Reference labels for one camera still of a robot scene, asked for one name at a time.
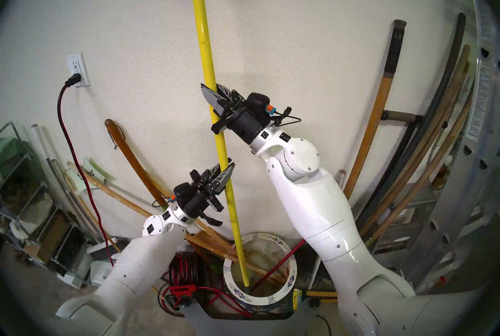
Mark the white floor appliance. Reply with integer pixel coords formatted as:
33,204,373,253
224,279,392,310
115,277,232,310
87,242,129,287

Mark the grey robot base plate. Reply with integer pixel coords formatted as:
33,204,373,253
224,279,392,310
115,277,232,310
182,302,340,336

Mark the long black curved handle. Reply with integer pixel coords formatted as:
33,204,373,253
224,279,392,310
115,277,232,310
352,13,466,232

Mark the bundle of metal rods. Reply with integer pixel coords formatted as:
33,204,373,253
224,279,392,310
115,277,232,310
46,158,102,242

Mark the hanging metal chain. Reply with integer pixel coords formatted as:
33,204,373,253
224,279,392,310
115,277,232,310
428,103,455,168

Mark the red and black power cord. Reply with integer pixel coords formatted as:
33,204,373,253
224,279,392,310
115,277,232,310
57,74,116,265

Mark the dark wooden handle green band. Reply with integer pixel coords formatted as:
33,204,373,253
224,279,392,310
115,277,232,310
105,119,172,209

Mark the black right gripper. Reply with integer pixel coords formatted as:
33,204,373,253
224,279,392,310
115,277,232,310
200,83,270,144

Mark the white ceramic pot floral rim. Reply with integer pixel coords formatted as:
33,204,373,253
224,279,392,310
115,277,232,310
223,233,298,314

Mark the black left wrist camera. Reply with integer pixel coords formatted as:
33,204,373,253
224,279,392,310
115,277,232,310
172,182,194,205

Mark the long curved wooden handle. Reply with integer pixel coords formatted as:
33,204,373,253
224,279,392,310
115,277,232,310
346,95,473,252
363,62,470,240
357,44,471,238

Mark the metal wire shelf rack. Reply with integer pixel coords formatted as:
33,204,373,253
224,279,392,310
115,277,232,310
0,122,84,285

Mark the thin wooden stick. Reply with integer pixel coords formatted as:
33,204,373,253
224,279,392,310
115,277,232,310
64,175,121,254

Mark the yellow handled tool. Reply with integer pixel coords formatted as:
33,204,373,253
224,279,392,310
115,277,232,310
307,290,338,304

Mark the thin red rod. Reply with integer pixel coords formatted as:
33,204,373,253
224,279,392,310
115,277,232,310
250,239,307,293

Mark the green black labelled tool shaft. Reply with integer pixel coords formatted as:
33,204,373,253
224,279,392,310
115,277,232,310
361,236,379,258

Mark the pale wooden handle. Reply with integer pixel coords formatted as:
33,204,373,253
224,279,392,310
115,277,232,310
150,177,239,258

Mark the aluminium extension ladder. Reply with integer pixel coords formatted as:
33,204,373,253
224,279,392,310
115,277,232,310
375,0,500,306

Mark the mint green paper piece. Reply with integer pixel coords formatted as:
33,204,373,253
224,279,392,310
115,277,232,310
66,158,107,195

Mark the silver step ladder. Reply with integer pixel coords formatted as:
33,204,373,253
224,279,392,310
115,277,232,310
371,183,442,261

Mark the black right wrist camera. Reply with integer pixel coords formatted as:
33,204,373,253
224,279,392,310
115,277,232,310
247,92,279,117

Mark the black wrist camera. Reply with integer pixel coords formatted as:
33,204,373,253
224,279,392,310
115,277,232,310
247,92,279,117
172,182,194,205

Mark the grey grip crossbar handle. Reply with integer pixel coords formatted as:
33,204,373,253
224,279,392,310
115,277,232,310
381,110,423,124

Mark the light wooden stick threaded tip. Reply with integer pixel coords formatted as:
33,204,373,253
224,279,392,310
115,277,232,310
67,161,286,283

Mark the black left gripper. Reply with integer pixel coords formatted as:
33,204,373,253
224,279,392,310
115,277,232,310
180,163,236,222

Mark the white plastic pipe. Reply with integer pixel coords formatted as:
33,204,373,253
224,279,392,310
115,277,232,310
31,124,59,176

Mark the white wall outlet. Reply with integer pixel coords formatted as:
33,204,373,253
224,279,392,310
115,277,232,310
66,53,91,88

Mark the yellow broom with black bristles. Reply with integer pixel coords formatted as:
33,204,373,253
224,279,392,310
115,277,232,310
91,0,250,287

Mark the brown cardboard box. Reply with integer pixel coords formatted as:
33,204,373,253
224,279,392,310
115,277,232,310
25,212,71,263

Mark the orange handle with black grip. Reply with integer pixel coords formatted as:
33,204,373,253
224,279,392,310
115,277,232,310
338,20,407,215

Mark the black reel with red cable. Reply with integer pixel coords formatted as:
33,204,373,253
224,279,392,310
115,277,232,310
158,251,254,318

